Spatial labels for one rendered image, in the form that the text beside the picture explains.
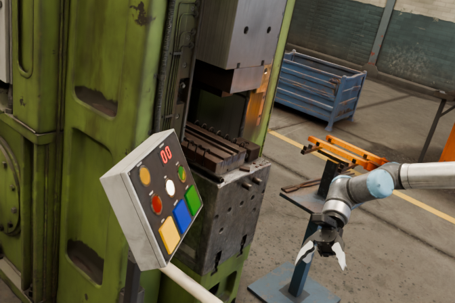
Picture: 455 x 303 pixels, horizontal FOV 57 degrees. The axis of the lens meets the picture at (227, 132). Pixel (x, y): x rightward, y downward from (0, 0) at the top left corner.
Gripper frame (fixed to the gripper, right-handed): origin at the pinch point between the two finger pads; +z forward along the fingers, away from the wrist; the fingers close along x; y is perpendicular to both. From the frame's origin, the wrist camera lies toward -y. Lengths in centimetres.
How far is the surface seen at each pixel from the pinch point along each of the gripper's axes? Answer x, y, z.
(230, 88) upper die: 32, -40, -45
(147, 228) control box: 26, -42, 21
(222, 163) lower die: 46, -12, -36
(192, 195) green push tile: 32.6, -28.8, -2.8
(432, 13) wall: 63, 283, -766
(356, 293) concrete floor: 38, 131, -70
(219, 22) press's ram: 28, -63, -52
